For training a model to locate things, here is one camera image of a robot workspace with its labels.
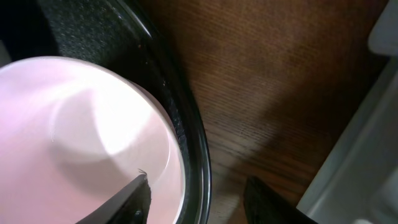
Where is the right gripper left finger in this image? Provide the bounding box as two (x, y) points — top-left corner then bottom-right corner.
(76, 173), (151, 224)

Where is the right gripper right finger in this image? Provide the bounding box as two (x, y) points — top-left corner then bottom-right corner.
(243, 176), (317, 224)

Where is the round black tray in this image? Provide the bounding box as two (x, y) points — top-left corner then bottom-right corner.
(1, 0), (211, 224)

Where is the grey dishwasher rack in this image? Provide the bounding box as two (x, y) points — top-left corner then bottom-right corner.
(297, 0), (397, 223)

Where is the white saucer plate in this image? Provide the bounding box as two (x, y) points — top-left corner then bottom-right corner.
(1, 57), (186, 223)

